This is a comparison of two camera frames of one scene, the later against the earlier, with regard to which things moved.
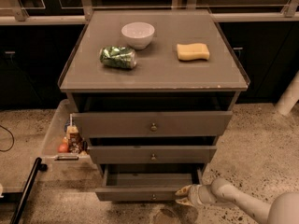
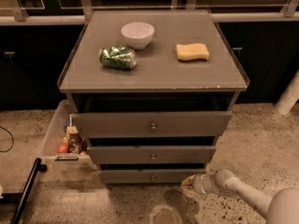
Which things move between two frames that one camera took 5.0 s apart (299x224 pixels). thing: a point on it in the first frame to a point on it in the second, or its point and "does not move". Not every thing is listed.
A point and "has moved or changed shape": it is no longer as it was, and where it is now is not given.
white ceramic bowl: [138, 35] does not move
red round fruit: [63, 148] does not move
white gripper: [194, 195] to [199, 184]
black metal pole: [37, 167] does not move
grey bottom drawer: [147, 183] has moved or changed shape
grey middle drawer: [152, 154] does not move
